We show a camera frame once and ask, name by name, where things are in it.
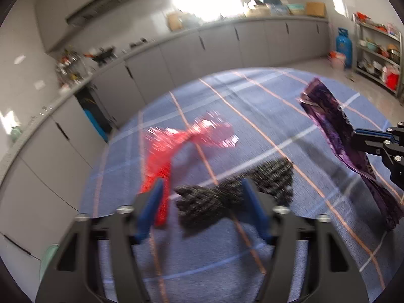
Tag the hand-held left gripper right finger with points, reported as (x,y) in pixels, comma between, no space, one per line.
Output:
(255,208)

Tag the metal spice rack with bottles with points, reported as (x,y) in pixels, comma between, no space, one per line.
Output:
(71,68)

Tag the wooden cutting board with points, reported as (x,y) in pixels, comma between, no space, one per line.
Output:
(174,21)

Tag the cardboard box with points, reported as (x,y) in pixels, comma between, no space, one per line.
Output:
(315,9)

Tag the pile of storage containers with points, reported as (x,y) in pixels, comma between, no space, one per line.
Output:
(265,6)

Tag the white wall socket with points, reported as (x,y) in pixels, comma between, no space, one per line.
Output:
(39,85)

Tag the red and white bucket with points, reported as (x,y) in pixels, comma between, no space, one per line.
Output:
(337,60)

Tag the stacked teal basins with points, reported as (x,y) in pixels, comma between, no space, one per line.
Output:
(295,8)

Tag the purple foil wrapper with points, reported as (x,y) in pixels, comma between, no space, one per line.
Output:
(328,116)

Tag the grey cabinets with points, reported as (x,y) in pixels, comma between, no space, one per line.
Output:
(189,53)
(56,22)

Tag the blue plaid tablecloth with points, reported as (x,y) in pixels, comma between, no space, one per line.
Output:
(252,107)

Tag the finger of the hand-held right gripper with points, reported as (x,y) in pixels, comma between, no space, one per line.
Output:
(372,146)
(375,133)

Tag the red transparent plastic wrapper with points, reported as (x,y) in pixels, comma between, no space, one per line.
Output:
(164,151)

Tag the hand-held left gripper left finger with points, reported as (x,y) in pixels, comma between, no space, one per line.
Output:
(151,208)

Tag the metal storage shelf rack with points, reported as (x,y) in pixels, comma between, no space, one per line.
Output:
(369,53)

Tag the grey upper cabinets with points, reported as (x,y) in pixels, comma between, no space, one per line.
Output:
(56,22)

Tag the red plastic bag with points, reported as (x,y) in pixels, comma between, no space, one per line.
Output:
(393,80)

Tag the grey lower cabinets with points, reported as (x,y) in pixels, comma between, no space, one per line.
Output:
(189,53)

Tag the blue gas cylinder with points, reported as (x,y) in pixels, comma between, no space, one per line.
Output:
(344,47)

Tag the black wok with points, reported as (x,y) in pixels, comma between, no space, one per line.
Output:
(104,56)

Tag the green kettle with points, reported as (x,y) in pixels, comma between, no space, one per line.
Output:
(15,134)

